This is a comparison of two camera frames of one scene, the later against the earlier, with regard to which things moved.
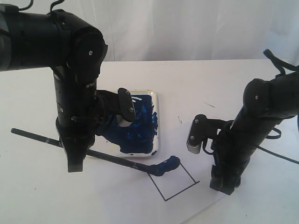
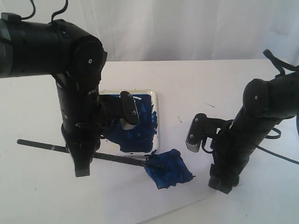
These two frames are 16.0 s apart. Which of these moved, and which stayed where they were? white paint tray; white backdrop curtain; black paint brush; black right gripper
Moved: black paint brush
Stayed: black right gripper; white backdrop curtain; white paint tray
